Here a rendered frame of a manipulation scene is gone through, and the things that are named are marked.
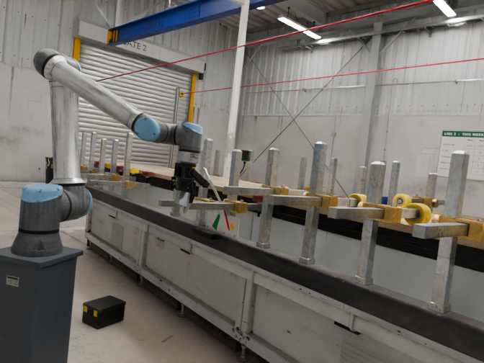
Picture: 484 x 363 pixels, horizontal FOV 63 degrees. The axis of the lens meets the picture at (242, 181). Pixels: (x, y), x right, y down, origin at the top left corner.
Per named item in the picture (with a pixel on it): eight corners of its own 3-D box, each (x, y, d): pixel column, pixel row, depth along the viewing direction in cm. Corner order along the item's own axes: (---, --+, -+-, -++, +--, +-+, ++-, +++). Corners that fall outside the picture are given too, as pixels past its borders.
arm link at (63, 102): (41, 222, 172) (34, 50, 170) (66, 218, 189) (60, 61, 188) (73, 222, 169) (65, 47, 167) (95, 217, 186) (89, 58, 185)
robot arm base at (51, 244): (39, 259, 151) (41, 234, 150) (-2, 251, 156) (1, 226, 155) (72, 250, 169) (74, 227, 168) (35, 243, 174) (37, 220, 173)
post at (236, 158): (225, 249, 188) (237, 149, 185) (221, 248, 190) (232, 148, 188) (231, 249, 190) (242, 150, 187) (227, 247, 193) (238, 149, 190)
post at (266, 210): (261, 259, 168) (274, 148, 166) (256, 257, 171) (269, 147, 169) (267, 259, 171) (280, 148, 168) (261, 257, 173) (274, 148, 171)
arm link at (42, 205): (9, 227, 156) (12, 183, 155) (39, 221, 172) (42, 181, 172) (42, 232, 153) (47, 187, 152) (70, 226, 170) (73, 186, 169)
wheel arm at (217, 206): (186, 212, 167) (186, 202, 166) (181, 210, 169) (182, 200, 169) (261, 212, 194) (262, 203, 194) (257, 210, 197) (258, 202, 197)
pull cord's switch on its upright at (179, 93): (170, 184, 449) (180, 87, 443) (164, 183, 460) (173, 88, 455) (176, 184, 454) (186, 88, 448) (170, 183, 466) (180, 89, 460)
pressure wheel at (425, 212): (419, 199, 139) (399, 208, 145) (428, 220, 136) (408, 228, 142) (426, 199, 143) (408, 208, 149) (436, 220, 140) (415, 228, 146)
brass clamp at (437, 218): (480, 242, 103) (482, 222, 103) (428, 231, 113) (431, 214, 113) (488, 240, 107) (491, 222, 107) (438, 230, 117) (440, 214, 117)
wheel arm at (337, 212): (336, 219, 109) (338, 206, 109) (326, 217, 112) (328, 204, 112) (422, 218, 141) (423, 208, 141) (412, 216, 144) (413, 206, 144)
